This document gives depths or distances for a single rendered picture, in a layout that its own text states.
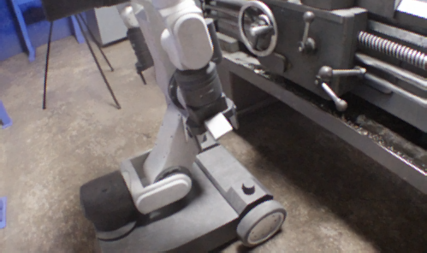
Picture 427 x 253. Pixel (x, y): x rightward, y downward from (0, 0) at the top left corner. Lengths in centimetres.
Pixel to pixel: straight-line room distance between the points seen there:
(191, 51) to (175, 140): 42
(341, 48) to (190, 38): 50
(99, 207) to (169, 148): 30
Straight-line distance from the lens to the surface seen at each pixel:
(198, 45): 52
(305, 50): 90
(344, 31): 85
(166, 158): 91
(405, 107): 101
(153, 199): 94
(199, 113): 62
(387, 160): 91
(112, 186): 94
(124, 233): 101
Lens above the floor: 99
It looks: 35 degrees down
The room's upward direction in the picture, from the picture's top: 6 degrees counter-clockwise
